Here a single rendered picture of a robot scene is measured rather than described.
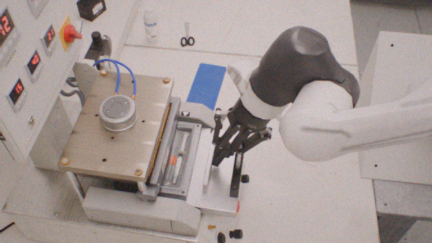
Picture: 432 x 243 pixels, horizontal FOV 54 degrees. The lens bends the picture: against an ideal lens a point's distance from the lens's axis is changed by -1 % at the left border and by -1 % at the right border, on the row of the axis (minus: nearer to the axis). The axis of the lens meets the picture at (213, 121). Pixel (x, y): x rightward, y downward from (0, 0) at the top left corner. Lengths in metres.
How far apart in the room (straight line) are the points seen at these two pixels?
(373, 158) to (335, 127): 0.69
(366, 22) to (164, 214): 2.42
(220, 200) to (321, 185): 0.40
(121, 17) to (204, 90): 0.47
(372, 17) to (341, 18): 1.36
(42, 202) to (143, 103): 0.34
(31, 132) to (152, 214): 0.29
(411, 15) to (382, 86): 2.02
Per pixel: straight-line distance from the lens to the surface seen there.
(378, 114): 0.62
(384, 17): 3.21
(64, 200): 1.07
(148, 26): 1.59
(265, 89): 0.74
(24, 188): 1.12
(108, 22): 1.70
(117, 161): 0.88
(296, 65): 0.68
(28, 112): 0.86
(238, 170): 0.97
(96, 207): 0.96
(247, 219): 1.20
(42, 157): 1.09
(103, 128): 0.93
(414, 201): 1.35
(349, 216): 1.26
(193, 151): 1.01
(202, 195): 0.98
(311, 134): 0.65
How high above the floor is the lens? 1.83
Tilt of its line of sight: 52 degrees down
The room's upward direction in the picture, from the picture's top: 1 degrees clockwise
